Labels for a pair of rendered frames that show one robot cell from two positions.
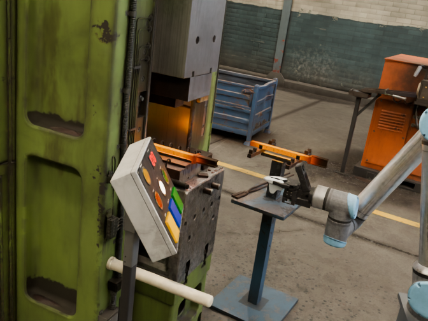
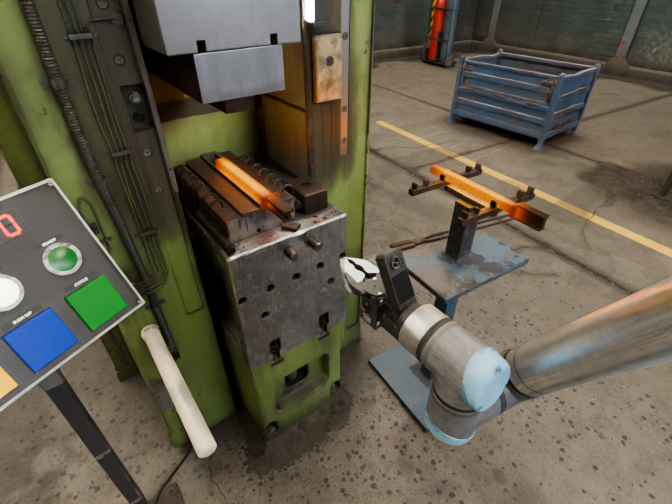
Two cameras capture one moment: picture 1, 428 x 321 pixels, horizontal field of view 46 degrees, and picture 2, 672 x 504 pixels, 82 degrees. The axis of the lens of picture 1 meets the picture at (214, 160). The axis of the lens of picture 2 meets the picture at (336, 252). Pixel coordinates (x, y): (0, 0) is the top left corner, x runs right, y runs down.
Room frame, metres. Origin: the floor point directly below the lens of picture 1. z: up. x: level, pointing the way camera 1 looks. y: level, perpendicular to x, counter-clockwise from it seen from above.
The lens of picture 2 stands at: (1.33, -0.53, 1.50)
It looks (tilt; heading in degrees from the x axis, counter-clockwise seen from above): 36 degrees down; 31
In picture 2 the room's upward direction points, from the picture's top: straight up
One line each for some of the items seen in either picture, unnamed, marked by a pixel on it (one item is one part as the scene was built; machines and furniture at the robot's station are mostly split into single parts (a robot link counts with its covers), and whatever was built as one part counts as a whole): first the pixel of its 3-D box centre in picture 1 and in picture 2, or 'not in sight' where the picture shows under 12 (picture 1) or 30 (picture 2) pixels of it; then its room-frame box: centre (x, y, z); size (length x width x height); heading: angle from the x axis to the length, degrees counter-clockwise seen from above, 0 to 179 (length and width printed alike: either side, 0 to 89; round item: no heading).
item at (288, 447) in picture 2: not in sight; (293, 424); (1.98, 0.05, 0.01); 0.58 x 0.39 x 0.01; 157
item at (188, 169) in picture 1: (148, 158); (229, 189); (2.08, 0.29, 0.96); 0.42 x 0.20 x 0.09; 67
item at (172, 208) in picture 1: (173, 213); (41, 339); (1.45, 0.11, 1.01); 0.07 x 0.05 x 0.07; 2
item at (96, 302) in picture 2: (176, 200); (97, 302); (1.55, 0.11, 1.01); 0.07 x 0.05 x 0.07; 2
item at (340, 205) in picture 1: (341, 204); (463, 364); (1.77, -0.51, 0.98); 0.12 x 0.09 x 0.10; 67
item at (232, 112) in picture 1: (220, 100); (517, 95); (6.21, 0.02, 0.36); 1.20 x 0.80 x 0.72; 68
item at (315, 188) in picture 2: (197, 158); (306, 194); (2.18, 0.08, 0.95); 0.12 x 0.08 x 0.06; 67
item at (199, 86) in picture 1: (155, 77); (205, 58); (2.08, 0.29, 1.32); 0.42 x 0.20 x 0.10; 67
